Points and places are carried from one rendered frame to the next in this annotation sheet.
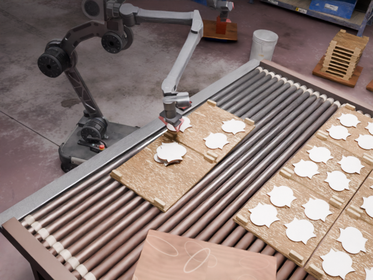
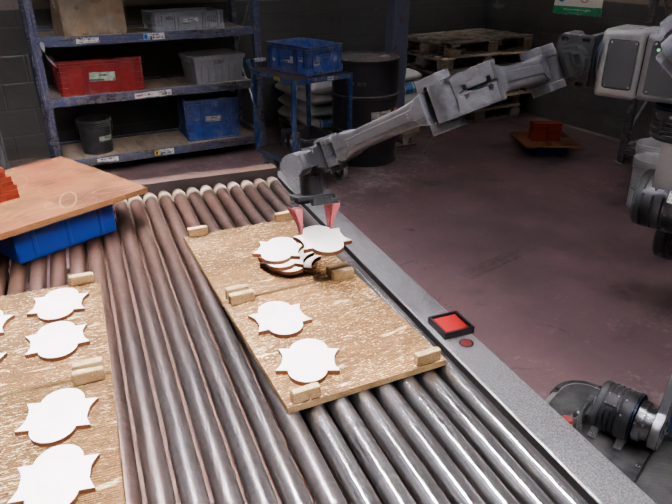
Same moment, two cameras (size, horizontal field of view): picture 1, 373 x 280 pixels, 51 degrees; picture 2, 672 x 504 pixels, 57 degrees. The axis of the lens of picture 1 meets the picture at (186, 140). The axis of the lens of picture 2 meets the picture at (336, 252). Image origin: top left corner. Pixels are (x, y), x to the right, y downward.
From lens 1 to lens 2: 2.66 m
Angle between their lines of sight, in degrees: 94
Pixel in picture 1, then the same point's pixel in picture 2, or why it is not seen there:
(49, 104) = not seen: outside the picture
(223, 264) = (35, 210)
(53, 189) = not seen: hidden behind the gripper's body
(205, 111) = (399, 342)
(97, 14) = not seen: hidden behind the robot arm
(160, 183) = (236, 243)
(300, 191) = (29, 374)
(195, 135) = (320, 302)
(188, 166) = (243, 273)
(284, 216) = (23, 326)
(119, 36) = (648, 183)
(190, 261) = (73, 196)
